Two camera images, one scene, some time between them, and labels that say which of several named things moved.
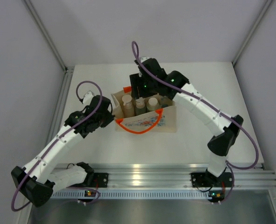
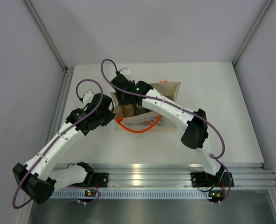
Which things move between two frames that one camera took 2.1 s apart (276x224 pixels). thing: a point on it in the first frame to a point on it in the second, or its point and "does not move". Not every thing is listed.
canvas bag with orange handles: (164, 120) does not move
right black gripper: (135, 80) to (120, 101)
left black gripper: (109, 117) does not move
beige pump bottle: (128, 108) does not move
